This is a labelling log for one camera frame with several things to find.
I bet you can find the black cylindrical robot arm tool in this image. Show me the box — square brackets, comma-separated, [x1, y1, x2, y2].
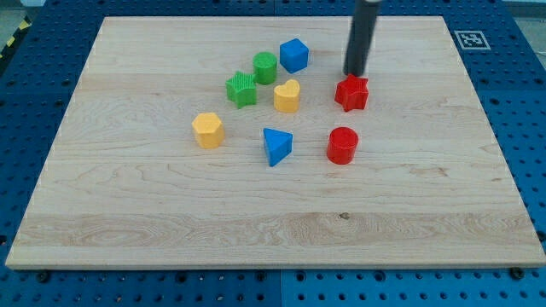
[343, 0, 382, 77]

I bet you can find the green star block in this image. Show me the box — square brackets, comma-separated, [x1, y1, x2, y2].
[225, 71, 257, 109]

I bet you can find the red star block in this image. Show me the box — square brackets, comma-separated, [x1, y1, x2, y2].
[334, 74, 369, 112]

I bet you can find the blue triangle block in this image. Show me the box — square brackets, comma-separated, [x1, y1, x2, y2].
[263, 128, 293, 167]

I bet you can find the yellow heart block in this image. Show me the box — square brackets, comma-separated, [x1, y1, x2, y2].
[274, 79, 300, 113]

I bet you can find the yellow hexagon block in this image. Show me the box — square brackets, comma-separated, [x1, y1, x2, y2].
[192, 113, 225, 149]

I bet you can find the red cylinder block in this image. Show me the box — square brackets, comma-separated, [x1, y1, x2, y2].
[327, 126, 359, 165]

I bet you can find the light wooden board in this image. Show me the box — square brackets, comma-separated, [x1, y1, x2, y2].
[6, 16, 545, 270]

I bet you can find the green cylinder block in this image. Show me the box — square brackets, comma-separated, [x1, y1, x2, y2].
[253, 52, 277, 85]

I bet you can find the blue cube block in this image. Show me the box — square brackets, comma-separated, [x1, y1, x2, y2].
[279, 38, 309, 73]

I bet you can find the white fiducial marker tag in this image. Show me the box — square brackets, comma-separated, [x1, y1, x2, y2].
[455, 30, 491, 50]

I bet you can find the black yellow hazard tape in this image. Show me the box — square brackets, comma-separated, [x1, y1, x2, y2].
[1, 15, 32, 61]

